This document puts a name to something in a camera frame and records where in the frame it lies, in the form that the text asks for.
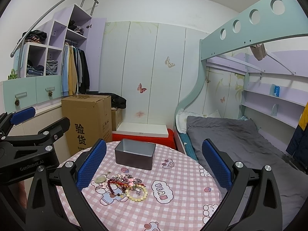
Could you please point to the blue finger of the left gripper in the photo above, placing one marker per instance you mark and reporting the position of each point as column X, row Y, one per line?
column 22, row 115

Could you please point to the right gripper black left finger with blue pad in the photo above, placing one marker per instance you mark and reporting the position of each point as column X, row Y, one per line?
column 44, row 208

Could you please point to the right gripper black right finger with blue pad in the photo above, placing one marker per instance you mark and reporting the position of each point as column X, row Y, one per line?
column 263, row 210

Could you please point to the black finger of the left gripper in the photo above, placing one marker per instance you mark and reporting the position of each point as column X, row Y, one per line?
column 53, row 132

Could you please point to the silver chain jewelry pile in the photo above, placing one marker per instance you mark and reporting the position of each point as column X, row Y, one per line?
column 117, row 185

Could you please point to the grey metal tin box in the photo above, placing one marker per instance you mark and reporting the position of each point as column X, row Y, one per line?
column 135, row 154

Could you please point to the teal drawer cabinet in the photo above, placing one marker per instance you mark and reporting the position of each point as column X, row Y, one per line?
column 21, row 93

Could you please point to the large cardboard box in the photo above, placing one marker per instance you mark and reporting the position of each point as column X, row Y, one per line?
column 90, row 119

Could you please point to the purple shelf wardrobe unit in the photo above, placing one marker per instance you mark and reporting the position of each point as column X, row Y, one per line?
column 76, row 27

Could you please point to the hanging clothes row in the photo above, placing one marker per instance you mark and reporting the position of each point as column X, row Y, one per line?
column 75, row 71

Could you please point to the small cardboard box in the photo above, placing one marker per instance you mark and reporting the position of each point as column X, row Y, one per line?
column 116, row 118

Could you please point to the grey duvet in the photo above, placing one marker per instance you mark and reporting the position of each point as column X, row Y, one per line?
column 242, row 142

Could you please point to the pink checkered tablecloth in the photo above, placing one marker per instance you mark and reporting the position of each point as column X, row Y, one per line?
column 182, row 195

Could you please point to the teal bed sheet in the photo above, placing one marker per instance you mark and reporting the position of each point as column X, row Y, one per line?
column 188, row 146

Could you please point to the white board on bench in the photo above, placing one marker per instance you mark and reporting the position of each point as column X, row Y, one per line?
column 137, row 129

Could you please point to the red storage bench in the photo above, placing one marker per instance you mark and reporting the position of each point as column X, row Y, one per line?
column 165, row 141

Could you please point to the blue box on shelf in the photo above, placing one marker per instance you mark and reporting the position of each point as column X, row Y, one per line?
column 276, row 91

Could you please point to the white wardrobe doors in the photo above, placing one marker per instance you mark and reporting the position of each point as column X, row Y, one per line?
column 151, row 65

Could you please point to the purple wall shelves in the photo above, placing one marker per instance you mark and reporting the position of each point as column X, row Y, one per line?
column 287, row 69

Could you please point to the teal bunk bed frame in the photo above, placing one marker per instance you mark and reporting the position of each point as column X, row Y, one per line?
column 266, row 27

